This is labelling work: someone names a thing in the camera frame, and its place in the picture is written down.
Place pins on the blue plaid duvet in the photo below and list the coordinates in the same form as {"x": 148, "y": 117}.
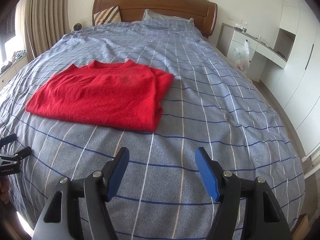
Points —
{"x": 161, "y": 196}

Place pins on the white wardrobe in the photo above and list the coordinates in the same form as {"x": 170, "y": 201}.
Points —
{"x": 296, "y": 86}

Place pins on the striped cushion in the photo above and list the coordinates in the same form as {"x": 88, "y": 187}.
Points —
{"x": 110, "y": 15}

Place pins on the white bedside desk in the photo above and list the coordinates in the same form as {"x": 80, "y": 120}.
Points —
{"x": 259, "y": 53}

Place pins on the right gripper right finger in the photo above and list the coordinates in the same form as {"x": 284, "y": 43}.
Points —
{"x": 263, "y": 217}

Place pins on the red knit sweater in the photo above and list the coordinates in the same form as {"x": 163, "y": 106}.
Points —
{"x": 120, "y": 95}

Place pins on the cardboard box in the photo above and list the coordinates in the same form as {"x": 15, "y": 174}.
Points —
{"x": 301, "y": 228}

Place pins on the grey pillow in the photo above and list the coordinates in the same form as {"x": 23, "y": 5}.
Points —
{"x": 151, "y": 16}

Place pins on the person's left hand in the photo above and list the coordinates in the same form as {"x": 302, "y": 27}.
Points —
{"x": 4, "y": 188}

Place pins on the window sill cabinet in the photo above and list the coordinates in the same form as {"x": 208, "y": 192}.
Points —
{"x": 13, "y": 70}

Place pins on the beige curtain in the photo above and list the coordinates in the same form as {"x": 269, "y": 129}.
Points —
{"x": 39, "y": 24}

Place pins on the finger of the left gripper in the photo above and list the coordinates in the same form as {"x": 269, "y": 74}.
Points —
{"x": 8, "y": 139}
{"x": 23, "y": 153}

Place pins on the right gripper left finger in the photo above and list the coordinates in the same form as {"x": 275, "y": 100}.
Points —
{"x": 60, "y": 217}

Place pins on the white plastic bag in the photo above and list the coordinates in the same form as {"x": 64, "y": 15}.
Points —
{"x": 239, "y": 55}

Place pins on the wooden headboard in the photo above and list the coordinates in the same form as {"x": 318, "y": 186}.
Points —
{"x": 203, "y": 12}

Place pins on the clothes pile on sill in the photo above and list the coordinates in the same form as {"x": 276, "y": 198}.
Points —
{"x": 15, "y": 57}

